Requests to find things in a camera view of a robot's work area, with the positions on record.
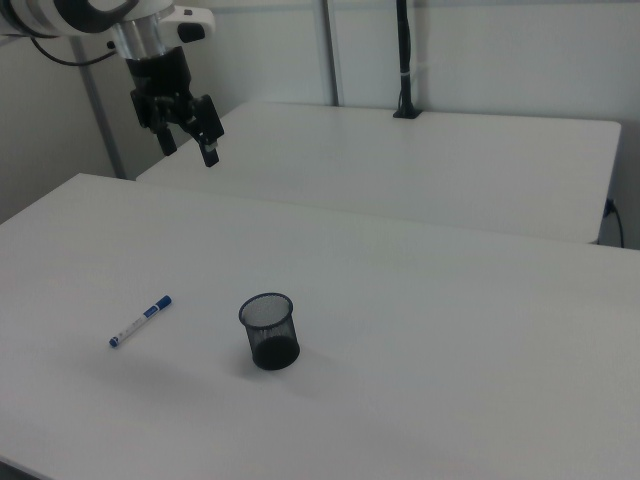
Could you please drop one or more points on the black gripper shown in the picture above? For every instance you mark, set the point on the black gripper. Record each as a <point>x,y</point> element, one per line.
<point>162,80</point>

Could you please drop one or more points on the white marker with blue cap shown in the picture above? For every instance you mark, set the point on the white marker with blue cap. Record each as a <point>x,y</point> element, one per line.
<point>141,320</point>

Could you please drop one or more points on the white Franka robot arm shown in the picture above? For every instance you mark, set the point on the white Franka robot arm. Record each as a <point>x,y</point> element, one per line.
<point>75,12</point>

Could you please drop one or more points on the black mesh pen cup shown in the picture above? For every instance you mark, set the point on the black mesh pen cup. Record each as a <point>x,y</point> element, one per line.
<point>272,340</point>

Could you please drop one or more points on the white side table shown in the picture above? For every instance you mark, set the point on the white side table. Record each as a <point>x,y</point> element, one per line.
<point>400,165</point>

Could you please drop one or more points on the black clamped pole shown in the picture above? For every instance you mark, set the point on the black clamped pole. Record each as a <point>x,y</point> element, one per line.
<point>405,60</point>

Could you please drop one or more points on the grey metal frame post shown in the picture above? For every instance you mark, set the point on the grey metal frame post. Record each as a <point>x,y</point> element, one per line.
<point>332,50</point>
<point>100,115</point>

